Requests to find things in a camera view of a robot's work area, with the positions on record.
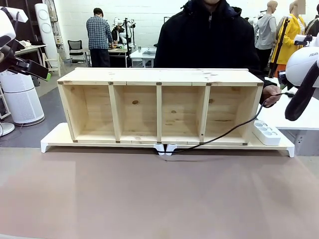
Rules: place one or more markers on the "mannequin in yellow raincoat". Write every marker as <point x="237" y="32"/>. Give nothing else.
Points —
<point x="291" y="35"/>

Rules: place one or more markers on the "black and yellow tripod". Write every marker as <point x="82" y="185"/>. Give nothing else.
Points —
<point x="279" y="49"/>

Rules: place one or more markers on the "white cylindrical air purifier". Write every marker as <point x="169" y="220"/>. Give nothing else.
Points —
<point x="21" y="99"/>

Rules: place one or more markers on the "white side table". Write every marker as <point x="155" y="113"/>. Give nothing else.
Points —
<point x="276" y="117"/>

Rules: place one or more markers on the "pine wood cubby shelf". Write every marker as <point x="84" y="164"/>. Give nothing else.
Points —
<point x="159" y="77"/>

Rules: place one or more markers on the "tall white tower air conditioner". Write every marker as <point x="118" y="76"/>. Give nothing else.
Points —
<point x="46" y="27"/>

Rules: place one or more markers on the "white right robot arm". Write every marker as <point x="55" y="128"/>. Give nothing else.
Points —
<point x="302" y="62"/>

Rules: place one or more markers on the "person in black jacket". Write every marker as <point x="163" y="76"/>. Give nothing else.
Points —
<point x="207" y="42"/>

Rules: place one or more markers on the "person's left hand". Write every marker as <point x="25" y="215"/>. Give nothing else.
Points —
<point x="270" y="95"/>

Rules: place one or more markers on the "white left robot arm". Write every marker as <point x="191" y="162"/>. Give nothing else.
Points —
<point x="7" y="25"/>

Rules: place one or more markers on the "black mesh office chair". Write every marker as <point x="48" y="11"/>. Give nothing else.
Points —
<point x="76" y="48"/>

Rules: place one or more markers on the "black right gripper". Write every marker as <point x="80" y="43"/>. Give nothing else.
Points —
<point x="282" y="77"/>

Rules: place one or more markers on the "white background work table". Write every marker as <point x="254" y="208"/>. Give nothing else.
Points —
<point x="142" y="56"/>

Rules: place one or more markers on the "person's left forearm black sleeve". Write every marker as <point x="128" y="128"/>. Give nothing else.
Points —
<point x="261" y="77"/>

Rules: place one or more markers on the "light wooden chair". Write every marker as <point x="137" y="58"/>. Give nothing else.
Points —
<point x="53" y="66"/>

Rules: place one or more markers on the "white power strip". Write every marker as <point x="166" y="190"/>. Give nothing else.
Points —
<point x="266" y="132"/>

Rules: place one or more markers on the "mannequin in grey top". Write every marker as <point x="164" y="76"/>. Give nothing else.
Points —
<point x="266" y="27"/>

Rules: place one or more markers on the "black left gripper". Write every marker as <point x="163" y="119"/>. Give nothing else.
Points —
<point x="31" y="67"/>

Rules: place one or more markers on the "person in plaid shirt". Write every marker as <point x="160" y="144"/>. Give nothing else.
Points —
<point x="98" y="35"/>

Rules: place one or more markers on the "wooden riser with white legs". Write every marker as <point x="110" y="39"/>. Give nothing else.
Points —
<point x="57" y="139"/>

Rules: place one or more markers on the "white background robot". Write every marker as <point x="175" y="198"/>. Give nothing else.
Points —
<point x="123" y="27"/>

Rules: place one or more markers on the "white floor fan base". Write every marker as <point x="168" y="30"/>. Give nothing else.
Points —
<point x="6" y="129"/>

